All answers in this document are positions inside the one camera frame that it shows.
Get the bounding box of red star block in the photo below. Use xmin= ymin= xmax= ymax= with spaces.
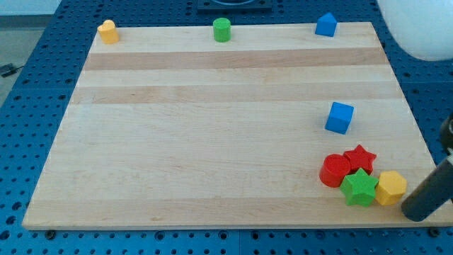
xmin=343 ymin=144 xmax=377 ymax=175

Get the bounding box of blue cube block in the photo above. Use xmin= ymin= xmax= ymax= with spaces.
xmin=325 ymin=102 xmax=355 ymax=135

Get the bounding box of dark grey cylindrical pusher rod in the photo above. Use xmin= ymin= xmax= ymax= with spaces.
xmin=401 ymin=154 xmax=452 ymax=222

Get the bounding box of green cylinder block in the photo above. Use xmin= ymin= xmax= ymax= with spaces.
xmin=212 ymin=18 xmax=231 ymax=43

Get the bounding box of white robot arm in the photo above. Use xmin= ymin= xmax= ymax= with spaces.
xmin=378 ymin=0 xmax=452 ymax=222

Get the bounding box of black cable connector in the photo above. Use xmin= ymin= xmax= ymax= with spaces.
xmin=0 ymin=63 xmax=23 ymax=78

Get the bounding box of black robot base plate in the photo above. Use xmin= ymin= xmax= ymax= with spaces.
xmin=196 ymin=0 xmax=273 ymax=13

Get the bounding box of green star block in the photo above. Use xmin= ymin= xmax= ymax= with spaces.
xmin=340 ymin=168 xmax=379 ymax=207

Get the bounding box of blue pentagon block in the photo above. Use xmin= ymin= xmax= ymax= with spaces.
xmin=315 ymin=13 xmax=338 ymax=37

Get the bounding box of red cylinder block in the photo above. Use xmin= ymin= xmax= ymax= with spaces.
xmin=319 ymin=154 xmax=351 ymax=188

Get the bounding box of yellow heart block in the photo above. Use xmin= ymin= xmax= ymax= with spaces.
xmin=97 ymin=20 xmax=120 ymax=45

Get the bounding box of light wooden board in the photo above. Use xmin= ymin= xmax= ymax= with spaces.
xmin=23 ymin=22 xmax=435 ymax=230

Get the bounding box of yellow hexagon block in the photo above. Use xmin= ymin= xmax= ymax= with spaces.
xmin=375 ymin=171 xmax=408 ymax=205

